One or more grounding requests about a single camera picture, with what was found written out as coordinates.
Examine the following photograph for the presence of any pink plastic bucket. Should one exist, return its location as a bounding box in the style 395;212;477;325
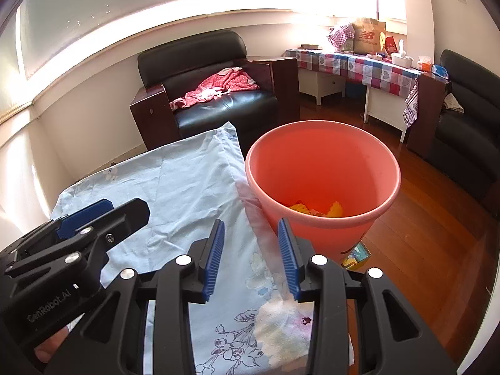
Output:
245;121;402;268

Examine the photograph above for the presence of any yellow and teal box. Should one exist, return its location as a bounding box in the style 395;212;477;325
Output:
341;241;371;269

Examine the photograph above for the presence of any beige cloth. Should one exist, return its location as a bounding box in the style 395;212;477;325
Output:
442;94;465;114

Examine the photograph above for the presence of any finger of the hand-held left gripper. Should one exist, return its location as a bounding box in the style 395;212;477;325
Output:
16;199;115;254
4;198;151;279

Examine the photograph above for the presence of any light blue floral bedsheet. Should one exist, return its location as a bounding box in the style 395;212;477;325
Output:
51;122;354;375

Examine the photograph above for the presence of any black leather armchair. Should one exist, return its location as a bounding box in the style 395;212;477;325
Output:
130;30;301;151

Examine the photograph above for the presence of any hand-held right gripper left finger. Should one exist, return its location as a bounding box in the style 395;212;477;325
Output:
43;219;226;375

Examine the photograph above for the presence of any person's left hand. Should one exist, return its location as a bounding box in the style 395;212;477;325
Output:
33;326;73;363

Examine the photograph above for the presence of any checkered cloth side table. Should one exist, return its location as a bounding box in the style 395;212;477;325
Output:
285;48;423;128

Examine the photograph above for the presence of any red floral cloth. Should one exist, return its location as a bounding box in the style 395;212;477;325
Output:
170;67;260;110

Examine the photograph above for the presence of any red checkered bag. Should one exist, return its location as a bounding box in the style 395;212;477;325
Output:
328;23;356;51

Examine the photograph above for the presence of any white desk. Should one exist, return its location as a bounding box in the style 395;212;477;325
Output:
363;84;409;143

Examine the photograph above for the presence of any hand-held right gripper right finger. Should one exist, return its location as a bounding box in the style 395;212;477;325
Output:
277;217;458;375

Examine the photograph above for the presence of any black armchair with brown side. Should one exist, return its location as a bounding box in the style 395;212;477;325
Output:
408;49;500;215

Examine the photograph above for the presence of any brown paper bag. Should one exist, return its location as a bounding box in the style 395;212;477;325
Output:
352;17;387;55

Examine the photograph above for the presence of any frosted glass window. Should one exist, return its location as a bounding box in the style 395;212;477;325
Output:
19;0;407;79

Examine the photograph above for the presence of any white drawer cabinet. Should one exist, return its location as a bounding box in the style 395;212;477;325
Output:
299;71;346;105

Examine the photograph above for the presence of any yellow snack wrapper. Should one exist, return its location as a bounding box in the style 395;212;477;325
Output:
289;200;344;218

